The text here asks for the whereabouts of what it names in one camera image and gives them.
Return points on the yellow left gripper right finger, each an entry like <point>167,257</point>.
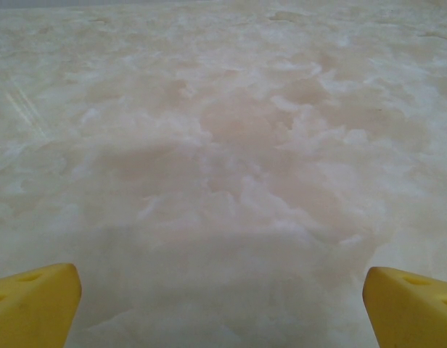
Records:
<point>412,311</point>

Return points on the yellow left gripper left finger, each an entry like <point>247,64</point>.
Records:
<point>35,304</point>

